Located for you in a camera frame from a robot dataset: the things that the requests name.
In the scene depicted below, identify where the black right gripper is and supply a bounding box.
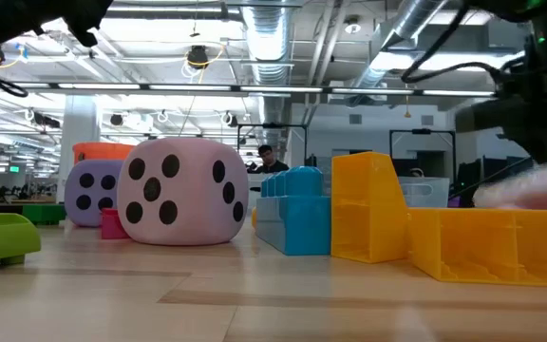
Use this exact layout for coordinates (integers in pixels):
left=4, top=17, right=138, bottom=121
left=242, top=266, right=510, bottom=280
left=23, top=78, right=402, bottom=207
left=456, top=94, right=547, bottom=165

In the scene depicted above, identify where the pink playing card box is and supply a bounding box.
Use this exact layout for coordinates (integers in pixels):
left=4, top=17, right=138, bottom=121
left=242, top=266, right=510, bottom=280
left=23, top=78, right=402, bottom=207
left=472, top=154, right=547, bottom=211

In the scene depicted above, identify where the yellow long hollow block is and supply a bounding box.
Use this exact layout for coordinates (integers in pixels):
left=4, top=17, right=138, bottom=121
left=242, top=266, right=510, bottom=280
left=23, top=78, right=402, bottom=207
left=406, top=207, right=547, bottom=289

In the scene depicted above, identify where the yellow tall angled block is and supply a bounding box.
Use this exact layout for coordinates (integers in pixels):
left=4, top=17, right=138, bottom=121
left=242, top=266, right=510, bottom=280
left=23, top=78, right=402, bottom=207
left=330, top=151, right=410, bottom=264

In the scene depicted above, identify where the large blue studded block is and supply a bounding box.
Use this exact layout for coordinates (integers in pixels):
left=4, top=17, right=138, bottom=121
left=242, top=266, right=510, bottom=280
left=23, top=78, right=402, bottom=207
left=255, top=165, right=332, bottom=257

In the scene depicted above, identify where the pink foam die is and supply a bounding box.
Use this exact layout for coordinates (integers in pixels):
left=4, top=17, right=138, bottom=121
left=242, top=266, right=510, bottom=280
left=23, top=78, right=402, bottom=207
left=116, top=137, right=250, bottom=247

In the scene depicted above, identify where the small red studded brick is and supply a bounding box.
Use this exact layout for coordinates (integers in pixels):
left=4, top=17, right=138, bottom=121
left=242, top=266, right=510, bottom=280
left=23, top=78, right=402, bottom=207
left=101, top=207, right=132, bottom=240

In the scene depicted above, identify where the purple foam die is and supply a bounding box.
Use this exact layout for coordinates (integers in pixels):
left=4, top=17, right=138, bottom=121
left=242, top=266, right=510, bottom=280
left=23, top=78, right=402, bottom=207
left=64, top=159, right=125, bottom=228

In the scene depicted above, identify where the thin black diagonal rod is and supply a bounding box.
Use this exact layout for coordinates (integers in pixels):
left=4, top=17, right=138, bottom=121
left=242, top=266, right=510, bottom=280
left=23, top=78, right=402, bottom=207
left=448, top=156, right=536, bottom=200

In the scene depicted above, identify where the clear plastic bin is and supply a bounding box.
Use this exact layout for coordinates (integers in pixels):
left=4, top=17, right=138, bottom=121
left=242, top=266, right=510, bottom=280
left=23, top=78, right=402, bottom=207
left=398, top=176, right=451, bottom=209

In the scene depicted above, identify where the person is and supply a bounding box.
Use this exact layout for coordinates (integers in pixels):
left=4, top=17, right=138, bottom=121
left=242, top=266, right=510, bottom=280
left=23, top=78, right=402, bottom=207
left=246, top=144, right=291, bottom=175

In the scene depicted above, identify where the orange pumpkin face bucket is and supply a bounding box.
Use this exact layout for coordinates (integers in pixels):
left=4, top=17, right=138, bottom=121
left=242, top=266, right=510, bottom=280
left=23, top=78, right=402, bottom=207
left=72, top=142, right=136, bottom=166

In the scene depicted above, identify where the white building pillar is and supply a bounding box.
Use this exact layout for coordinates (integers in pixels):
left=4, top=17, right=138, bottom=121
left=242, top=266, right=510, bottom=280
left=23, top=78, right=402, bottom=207
left=56, top=94, right=102, bottom=205

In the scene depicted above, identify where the green toy brick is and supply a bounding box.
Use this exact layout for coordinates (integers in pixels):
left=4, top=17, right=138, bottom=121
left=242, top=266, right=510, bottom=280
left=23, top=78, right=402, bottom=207
left=21, top=203, right=67, bottom=226

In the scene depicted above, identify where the black background rig frame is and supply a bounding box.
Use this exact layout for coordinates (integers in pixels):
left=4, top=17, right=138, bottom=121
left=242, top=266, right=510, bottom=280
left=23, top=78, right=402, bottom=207
left=388, top=127, right=457, bottom=181
left=236, top=123, right=310, bottom=168

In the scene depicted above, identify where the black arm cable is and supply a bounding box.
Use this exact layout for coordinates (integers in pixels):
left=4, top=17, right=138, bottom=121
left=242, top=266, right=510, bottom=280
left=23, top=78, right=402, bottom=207
left=400, top=0, right=510, bottom=86

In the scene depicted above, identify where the silver ventilation duct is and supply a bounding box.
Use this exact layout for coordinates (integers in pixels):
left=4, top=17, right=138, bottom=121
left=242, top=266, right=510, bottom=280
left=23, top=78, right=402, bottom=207
left=240, top=0, right=296, bottom=143

